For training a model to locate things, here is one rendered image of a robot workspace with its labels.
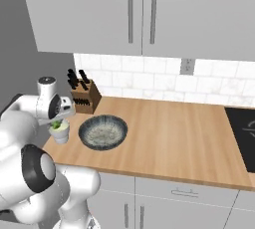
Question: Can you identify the dark blue-grey bowl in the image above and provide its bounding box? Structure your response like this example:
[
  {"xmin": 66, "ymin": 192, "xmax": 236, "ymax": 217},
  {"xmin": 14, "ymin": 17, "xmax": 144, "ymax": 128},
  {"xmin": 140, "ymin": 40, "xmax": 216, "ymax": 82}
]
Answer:
[{"xmin": 78, "ymin": 114, "xmax": 129, "ymax": 152}]

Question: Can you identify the grey wall cupboard door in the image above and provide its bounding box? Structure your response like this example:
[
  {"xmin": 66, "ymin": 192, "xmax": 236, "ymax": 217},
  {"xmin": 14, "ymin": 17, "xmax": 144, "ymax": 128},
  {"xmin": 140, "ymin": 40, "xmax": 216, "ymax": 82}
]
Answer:
[
  {"xmin": 19, "ymin": 0, "xmax": 144, "ymax": 57},
  {"xmin": 141, "ymin": 0, "xmax": 255, "ymax": 63}
]

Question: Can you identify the black knife handle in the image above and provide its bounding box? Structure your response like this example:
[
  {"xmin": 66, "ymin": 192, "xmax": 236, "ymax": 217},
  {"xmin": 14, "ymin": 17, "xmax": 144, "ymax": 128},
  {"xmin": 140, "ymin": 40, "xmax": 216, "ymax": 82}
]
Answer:
[
  {"xmin": 67, "ymin": 68, "xmax": 77, "ymax": 80},
  {"xmin": 78, "ymin": 69, "xmax": 92, "ymax": 85},
  {"xmin": 67, "ymin": 77, "xmax": 80, "ymax": 91},
  {"xmin": 79, "ymin": 81, "xmax": 90, "ymax": 92}
]

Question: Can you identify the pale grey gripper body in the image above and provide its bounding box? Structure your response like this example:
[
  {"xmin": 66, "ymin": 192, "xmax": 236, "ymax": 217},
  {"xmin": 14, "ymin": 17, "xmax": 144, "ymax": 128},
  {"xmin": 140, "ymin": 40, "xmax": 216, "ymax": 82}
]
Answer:
[{"xmin": 59, "ymin": 96, "xmax": 77, "ymax": 120}]

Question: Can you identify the narrow grey drawer front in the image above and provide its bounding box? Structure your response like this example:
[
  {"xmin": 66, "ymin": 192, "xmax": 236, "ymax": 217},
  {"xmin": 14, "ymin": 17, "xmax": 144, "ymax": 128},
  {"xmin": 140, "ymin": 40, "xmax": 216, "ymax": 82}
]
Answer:
[{"xmin": 98, "ymin": 171, "xmax": 136, "ymax": 194}]

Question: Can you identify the grey wall socket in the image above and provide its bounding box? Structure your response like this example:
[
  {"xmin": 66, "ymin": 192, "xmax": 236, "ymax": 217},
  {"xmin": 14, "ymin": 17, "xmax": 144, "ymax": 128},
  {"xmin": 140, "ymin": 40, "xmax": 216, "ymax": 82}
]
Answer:
[{"xmin": 179, "ymin": 58, "xmax": 196, "ymax": 76}]

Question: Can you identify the wide grey drawer front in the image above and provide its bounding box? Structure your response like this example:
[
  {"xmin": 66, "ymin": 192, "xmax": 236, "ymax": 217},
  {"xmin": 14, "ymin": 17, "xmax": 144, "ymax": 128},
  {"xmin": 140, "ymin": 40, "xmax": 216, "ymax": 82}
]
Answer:
[{"xmin": 133, "ymin": 176, "xmax": 241, "ymax": 210}]

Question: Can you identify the grey long cupboard handle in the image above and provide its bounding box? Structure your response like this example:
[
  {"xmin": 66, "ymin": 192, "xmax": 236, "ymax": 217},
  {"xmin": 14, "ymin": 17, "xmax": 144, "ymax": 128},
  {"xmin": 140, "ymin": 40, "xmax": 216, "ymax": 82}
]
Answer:
[
  {"xmin": 149, "ymin": 0, "xmax": 159, "ymax": 45},
  {"xmin": 127, "ymin": 0, "xmax": 134, "ymax": 45}
]

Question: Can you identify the black hob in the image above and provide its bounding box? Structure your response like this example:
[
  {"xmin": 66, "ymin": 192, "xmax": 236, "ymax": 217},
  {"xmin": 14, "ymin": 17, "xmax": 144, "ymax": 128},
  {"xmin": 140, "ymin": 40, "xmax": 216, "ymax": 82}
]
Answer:
[{"xmin": 224, "ymin": 106, "xmax": 255, "ymax": 174}]

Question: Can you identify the grey short cupboard handle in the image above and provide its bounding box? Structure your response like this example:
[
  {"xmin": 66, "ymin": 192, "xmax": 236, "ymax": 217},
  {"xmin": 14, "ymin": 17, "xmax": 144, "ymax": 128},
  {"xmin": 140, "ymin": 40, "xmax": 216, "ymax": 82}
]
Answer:
[
  {"xmin": 124, "ymin": 203, "xmax": 130, "ymax": 229},
  {"xmin": 138, "ymin": 205, "xmax": 145, "ymax": 229}
]

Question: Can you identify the brown wooden knife block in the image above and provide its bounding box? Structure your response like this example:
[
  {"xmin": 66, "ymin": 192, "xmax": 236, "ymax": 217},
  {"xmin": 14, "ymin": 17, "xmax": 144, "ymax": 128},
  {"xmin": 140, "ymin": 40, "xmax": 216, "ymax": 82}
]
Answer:
[{"xmin": 70, "ymin": 79, "xmax": 103, "ymax": 115}]

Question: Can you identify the grey drawer handle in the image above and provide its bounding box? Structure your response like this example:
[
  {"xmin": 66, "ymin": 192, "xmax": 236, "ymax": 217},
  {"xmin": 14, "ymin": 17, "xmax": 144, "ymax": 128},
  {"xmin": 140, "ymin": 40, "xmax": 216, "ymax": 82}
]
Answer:
[{"xmin": 170, "ymin": 187, "xmax": 200, "ymax": 198}]

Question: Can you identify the grey base cupboard door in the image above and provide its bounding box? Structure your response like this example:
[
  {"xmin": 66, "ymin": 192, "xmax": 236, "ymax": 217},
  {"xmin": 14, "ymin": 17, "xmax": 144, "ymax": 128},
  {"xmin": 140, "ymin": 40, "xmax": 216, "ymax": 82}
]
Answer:
[
  {"xmin": 87, "ymin": 188, "xmax": 136, "ymax": 229},
  {"xmin": 133, "ymin": 195, "xmax": 239, "ymax": 229}
]

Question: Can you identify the grey base cupboard front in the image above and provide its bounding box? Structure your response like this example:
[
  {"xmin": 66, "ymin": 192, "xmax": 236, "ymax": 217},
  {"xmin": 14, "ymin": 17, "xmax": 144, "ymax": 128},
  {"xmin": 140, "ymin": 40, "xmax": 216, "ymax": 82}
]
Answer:
[{"xmin": 224, "ymin": 189, "xmax": 255, "ymax": 229}]

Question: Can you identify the white glass of lemonade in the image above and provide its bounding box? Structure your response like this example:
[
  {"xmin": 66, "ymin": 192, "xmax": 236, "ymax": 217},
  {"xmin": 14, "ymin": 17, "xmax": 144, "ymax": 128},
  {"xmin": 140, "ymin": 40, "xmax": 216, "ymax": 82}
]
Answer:
[{"xmin": 48, "ymin": 119, "xmax": 71, "ymax": 145}]

